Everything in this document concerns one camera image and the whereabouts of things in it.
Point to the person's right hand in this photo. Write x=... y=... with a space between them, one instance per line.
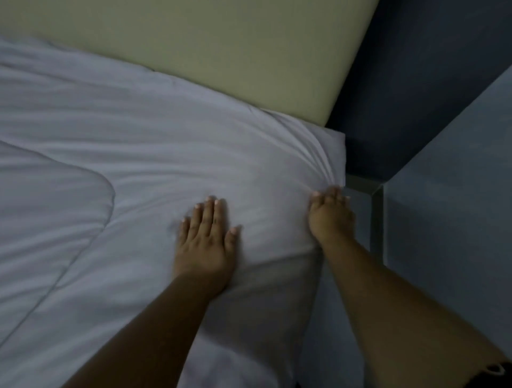
x=330 y=222

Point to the person's left hand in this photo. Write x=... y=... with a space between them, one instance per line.
x=204 y=252

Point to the person's right fingers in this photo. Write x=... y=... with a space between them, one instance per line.
x=330 y=196

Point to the person's left thumb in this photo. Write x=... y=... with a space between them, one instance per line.
x=233 y=238

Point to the person's left middle finger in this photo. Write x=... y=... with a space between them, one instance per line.
x=208 y=216

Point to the person's left little finger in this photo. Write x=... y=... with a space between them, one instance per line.
x=183 y=231

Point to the white bed cover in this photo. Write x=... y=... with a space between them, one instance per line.
x=160 y=152

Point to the person's left forearm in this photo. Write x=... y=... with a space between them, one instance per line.
x=160 y=335

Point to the person's right forearm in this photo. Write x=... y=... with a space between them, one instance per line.
x=392 y=319

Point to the grey bedside table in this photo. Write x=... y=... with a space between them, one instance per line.
x=452 y=224

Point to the white folded duvet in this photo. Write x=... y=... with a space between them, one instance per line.
x=44 y=224

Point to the beige padded headboard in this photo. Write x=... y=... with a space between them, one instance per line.
x=224 y=48

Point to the dark sleeve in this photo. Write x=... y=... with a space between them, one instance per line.
x=494 y=373

